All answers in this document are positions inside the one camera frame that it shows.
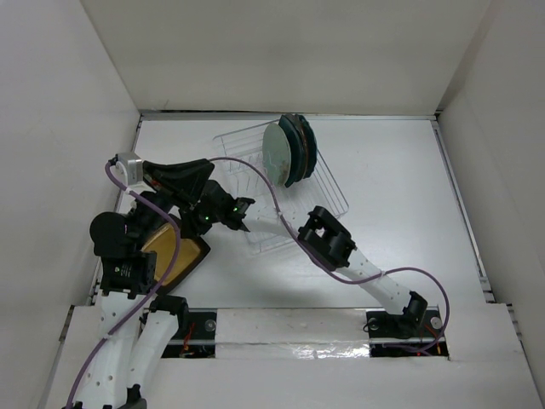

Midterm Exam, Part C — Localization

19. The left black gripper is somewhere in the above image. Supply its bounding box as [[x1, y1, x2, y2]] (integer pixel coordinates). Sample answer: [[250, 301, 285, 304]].
[[130, 156, 215, 247]]

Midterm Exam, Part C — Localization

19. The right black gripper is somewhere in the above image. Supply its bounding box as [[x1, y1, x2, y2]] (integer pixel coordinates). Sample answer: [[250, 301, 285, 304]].
[[179, 199, 223, 241]]

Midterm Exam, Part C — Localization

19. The yellow square plate black rim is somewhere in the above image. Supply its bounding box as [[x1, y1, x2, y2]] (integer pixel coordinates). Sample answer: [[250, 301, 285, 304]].
[[140, 223, 213, 295]]

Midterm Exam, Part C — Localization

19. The mint floral round plate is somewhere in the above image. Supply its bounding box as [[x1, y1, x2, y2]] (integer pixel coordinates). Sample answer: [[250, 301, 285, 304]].
[[262, 123, 291, 186]]

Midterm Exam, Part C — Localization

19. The teal square plate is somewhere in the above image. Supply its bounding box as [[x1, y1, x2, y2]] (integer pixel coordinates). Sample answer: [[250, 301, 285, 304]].
[[278, 114, 302, 187]]

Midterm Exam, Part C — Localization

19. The scalloped teal round plate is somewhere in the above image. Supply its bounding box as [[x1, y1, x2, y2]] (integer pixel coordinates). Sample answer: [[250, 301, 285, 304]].
[[297, 114, 318, 178]]

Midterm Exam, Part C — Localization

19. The smooth teal round plate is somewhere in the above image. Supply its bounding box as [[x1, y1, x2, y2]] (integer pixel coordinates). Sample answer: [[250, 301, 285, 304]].
[[291, 114, 308, 182]]

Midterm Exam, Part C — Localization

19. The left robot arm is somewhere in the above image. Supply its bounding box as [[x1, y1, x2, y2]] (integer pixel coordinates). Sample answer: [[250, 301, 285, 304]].
[[66, 153, 228, 408]]

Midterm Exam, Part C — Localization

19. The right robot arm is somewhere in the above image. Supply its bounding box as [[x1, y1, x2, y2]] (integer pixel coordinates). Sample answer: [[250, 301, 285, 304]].
[[179, 180, 427, 335]]

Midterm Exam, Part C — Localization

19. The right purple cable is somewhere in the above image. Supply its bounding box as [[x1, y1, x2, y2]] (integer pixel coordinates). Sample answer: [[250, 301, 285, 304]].
[[210, 157, 450, 355]]

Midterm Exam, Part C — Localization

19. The purple cable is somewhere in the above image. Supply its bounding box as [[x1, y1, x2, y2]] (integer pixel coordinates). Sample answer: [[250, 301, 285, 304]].
[[210, 157, 450, 355], [67, 164, 183, 409]]

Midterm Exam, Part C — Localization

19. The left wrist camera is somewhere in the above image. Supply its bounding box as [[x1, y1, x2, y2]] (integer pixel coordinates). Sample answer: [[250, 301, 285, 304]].
[[106, 152, 144, 189]]

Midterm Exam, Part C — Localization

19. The white wire dish rack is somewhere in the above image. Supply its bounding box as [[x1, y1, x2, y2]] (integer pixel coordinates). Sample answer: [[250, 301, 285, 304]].
[[212, 119, 349, 255]]

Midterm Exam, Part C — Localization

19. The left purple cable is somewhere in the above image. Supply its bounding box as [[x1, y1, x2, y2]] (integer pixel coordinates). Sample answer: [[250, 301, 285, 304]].
[[67, 164, 183, 409]]

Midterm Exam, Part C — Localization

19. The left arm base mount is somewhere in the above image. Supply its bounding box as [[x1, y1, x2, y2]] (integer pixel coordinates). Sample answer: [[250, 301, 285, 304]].
[[146, 295, 217, 359]]

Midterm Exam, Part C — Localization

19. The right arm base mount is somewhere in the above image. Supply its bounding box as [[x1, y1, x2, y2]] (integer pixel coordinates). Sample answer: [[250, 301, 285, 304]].
[[362, 307, 449, 358]]

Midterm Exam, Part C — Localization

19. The metal base rail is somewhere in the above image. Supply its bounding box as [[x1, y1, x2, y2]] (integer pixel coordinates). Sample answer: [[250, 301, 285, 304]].
[[169, 327, 435, 348]]

